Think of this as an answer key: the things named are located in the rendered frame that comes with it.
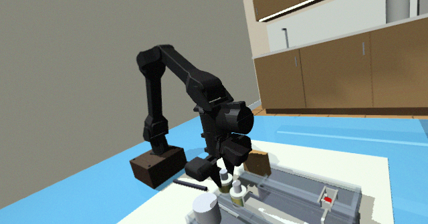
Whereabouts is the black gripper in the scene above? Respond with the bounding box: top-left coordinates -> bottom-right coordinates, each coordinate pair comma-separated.
185,130 -> 235,188

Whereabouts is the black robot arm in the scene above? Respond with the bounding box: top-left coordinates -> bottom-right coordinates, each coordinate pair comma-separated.
136,45 -> 254,166

